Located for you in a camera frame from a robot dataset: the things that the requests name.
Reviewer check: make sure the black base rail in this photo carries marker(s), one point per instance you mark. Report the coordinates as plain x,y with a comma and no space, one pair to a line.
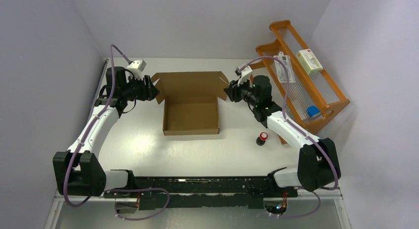
197,192

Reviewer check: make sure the white green small box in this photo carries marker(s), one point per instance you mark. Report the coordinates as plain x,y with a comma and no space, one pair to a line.
309,61

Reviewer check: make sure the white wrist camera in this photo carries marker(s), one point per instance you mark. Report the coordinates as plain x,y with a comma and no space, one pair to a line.
135,69
243,72

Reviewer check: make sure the clear packaged item with card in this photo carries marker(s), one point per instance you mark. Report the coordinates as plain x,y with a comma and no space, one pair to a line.
284,72

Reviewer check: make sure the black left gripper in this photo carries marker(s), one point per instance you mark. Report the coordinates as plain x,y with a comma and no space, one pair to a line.
148,91

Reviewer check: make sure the orange wooden shelf rack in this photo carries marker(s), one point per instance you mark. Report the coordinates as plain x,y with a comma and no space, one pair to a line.
318,89

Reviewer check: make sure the red black push button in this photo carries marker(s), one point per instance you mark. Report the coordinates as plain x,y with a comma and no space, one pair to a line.
261,139

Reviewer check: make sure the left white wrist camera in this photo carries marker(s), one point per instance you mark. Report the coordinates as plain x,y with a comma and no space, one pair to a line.
135,69

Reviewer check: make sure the brown cardboard box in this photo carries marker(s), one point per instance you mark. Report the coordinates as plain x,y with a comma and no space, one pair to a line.
190,101

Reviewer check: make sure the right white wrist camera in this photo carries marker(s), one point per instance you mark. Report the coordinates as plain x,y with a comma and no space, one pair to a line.
243,72

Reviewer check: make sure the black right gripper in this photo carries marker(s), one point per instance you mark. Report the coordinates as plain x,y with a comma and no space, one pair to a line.
233,90

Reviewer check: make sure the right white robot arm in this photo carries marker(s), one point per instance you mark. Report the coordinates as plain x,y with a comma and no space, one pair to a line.
317,164

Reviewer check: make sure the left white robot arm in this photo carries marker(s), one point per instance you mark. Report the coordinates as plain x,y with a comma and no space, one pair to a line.
77,170

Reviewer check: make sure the blue tape roll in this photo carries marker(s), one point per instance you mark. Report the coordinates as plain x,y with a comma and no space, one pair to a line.
313,112

